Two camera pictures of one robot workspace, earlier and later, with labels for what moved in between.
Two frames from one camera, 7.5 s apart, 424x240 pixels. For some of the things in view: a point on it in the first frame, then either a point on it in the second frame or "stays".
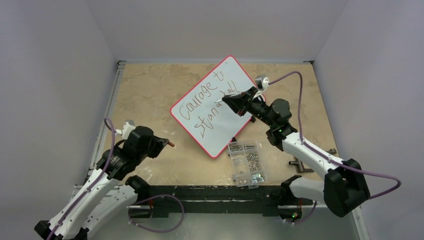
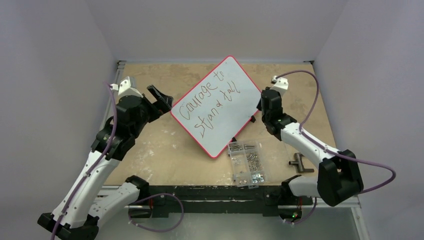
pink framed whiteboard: x=214 y=125 stays
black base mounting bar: x=264 y=198 stays
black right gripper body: x=245 y=102 -> x=265 y=108
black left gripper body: x=153 y=151 -> x=149 y=113
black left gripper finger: x=161 y=142 -> x=167 y=99
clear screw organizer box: x=247 y=163 stays
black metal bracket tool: x=298 y=162 stays
